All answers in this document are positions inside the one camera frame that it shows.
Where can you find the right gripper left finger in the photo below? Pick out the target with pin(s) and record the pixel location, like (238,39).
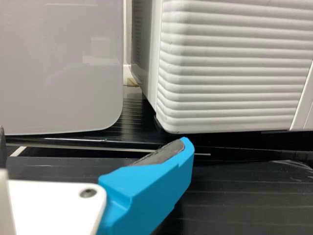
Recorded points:
(2,149)

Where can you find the incubator door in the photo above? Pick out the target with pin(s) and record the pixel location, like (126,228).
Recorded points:
(232,73)

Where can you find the black platform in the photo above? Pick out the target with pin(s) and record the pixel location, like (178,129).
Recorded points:
(137,117)
(244,195)

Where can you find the white box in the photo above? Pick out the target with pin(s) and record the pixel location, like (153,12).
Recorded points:
(61,73)

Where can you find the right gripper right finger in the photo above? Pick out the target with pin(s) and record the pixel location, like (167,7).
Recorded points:
(146,186)

